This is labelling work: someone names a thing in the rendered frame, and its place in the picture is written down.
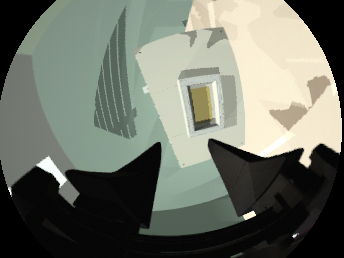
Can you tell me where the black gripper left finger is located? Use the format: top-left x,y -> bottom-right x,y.
64,142 -> 163,229

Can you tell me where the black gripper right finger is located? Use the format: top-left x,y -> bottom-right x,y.
208,138 -> 305,217

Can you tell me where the beige flat board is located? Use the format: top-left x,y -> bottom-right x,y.
133,26 -> 245,168

